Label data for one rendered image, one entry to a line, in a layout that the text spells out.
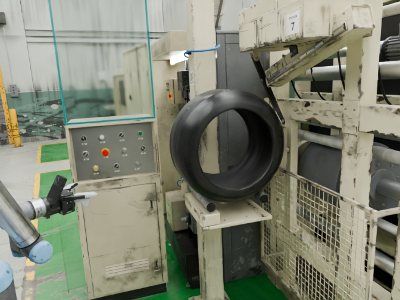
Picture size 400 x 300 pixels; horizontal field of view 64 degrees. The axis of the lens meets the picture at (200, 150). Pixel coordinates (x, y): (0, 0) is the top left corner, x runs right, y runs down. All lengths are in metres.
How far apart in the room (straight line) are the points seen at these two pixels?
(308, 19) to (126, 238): 1.70
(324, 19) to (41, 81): 9.42
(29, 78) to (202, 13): 8.70
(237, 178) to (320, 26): 0.90
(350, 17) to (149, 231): 1.71
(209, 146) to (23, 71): 8.77
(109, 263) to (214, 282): 0.71
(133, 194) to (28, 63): 8.40
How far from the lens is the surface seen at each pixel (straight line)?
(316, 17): 1.40
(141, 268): 2.42
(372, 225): 1.37
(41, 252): 1.26
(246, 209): 1.78
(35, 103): 10.28
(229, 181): 1.83
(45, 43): 10.41
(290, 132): 2.03
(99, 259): 2.35
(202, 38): 1.84
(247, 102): 1.51
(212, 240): 2.07
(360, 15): 1.41
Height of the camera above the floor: 1.50
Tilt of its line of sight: 12 degrees down
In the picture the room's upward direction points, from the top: 3 degrees counter-clockwise
